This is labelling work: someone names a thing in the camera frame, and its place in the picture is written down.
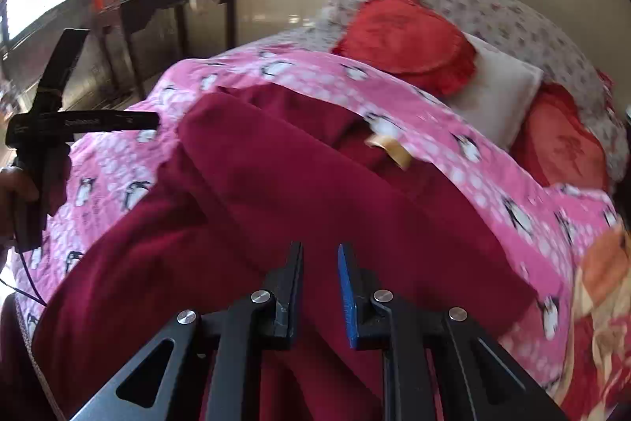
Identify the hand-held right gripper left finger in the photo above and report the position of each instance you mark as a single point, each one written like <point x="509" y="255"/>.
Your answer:
<point x="297" y="293"/>

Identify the dark wooden desk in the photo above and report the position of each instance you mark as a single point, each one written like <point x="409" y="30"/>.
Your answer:
<point x="148" y="4"/>

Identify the dark red sweater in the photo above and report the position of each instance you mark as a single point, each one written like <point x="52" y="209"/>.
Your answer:
<point x="296" y="184"/>

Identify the pink penguin print blanket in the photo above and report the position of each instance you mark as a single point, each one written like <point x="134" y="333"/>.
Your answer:
<point x="305" y="75"/>

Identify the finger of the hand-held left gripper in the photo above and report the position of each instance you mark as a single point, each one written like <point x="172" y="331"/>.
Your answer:
<point x="64" y="61"/>
<point x="123" y="121"/>

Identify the orange floral blanket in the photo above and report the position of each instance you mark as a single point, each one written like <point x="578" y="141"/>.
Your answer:
<point x="604" y="302"/>

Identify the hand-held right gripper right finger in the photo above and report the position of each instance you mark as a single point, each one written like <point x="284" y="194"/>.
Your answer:
<point x="347" y="302"/>

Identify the person's left hand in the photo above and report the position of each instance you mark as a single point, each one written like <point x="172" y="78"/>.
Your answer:
<point x="10" y="189"/>

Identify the white pillow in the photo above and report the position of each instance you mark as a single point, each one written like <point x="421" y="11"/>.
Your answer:
<point x="498" y="90"/>

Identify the large floral pillow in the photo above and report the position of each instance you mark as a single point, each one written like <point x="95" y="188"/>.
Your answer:
<point x="507" y="16"/>

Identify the red heart-shaped ruffled pillow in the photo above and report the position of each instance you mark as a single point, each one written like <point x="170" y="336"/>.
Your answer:
<point x="562" y="140"/>
<point x="404" y="41"/>

